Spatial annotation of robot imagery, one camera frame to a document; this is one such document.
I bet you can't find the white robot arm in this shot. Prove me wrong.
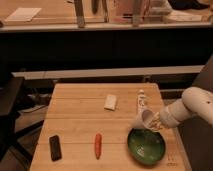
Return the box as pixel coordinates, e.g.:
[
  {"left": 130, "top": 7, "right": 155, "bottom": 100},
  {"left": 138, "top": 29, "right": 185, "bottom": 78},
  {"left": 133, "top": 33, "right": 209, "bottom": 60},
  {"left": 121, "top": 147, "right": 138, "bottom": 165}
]
[{"left": 148, "top": 87, "right": 213, "bottom": 132}]

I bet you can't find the green ceramic bowl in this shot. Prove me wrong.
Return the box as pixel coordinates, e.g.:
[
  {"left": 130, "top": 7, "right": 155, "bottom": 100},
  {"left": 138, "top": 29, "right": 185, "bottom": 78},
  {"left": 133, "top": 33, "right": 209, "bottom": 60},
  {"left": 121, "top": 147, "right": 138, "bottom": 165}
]
[{"left": 127, "top": 129, "right": 166, "bottom": 166}]

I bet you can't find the white bottle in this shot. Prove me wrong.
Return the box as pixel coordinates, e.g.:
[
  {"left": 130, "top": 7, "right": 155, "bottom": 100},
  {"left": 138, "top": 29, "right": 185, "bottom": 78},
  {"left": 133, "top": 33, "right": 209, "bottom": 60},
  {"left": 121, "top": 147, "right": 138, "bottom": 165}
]
[{"left": 137, "top": 89, "right": 147, "bottom": 114}]

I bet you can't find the white sponge block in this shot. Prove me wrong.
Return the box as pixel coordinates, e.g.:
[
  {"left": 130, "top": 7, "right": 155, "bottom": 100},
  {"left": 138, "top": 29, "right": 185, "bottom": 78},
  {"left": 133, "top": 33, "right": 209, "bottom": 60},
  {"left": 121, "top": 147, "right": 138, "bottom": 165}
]
[{"left": 104, "top": 94, "right": 117, "bottom": 110}]

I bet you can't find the black remote control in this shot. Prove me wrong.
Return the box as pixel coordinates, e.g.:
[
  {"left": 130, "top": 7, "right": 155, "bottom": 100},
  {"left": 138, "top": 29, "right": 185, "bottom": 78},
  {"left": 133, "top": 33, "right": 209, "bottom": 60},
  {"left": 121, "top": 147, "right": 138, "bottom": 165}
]
[{"left": 49, "top": 135, "right": 62, "bottom": 161}]

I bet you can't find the black chair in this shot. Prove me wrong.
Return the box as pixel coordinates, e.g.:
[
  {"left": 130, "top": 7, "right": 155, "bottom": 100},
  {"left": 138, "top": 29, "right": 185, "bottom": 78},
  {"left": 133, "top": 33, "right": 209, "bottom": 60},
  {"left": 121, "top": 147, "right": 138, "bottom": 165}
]
[{"left": 0, "top": 74, "right": 44, "bottom": 161}]

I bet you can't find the white paper sheet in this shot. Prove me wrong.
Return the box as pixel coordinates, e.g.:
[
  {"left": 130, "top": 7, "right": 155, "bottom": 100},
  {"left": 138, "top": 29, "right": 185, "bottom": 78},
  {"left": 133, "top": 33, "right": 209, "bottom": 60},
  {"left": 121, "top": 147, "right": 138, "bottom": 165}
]
[{"left": 5, "top": 7, "right": 41, "bottom": 22}]

